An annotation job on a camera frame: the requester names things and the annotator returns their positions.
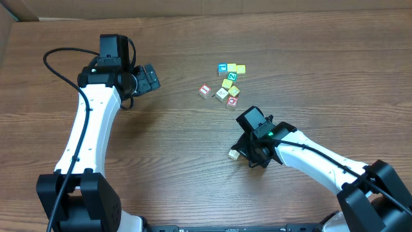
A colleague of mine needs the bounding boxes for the white dotted wooden block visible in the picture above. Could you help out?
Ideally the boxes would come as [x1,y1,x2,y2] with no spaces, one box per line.
[228,150,240,160]

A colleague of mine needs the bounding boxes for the red Q letter block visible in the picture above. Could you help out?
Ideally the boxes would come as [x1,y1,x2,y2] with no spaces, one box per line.
[226,96,238,110]

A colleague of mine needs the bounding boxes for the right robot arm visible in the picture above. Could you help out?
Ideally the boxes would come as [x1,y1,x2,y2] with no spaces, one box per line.
[232,106,411,231]

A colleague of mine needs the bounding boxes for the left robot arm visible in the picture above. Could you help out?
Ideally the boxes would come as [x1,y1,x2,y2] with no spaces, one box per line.
[36,34,160,232]

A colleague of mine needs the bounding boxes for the red I letter block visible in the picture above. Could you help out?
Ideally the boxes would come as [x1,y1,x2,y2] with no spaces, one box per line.
[198,84,212,99]

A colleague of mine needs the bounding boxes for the yellow block lower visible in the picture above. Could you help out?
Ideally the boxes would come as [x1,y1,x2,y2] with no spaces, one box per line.
[228,86,240,97]

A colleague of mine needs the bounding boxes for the white picture block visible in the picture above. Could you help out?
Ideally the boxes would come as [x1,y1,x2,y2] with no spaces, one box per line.
[216,88,229,102]

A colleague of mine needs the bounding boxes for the yellow block middle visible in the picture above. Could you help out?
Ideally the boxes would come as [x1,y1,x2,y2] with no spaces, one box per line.
[221,79,233,90]

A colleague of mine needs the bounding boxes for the blue letter block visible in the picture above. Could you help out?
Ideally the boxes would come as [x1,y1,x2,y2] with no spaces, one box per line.
[218,63,228,76]

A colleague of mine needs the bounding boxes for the green Z letter block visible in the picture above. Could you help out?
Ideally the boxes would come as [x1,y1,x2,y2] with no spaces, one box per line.
[227,72,238,82]

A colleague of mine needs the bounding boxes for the yellow block top right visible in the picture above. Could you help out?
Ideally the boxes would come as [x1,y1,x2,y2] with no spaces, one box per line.
[236,64,246,76]

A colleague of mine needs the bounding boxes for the pale yellow block top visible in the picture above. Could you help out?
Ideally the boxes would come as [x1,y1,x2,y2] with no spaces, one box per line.
[227,63,237,73]

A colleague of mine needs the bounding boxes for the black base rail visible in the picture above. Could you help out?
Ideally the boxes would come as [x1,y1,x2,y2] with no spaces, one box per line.
[143,223,321,232]

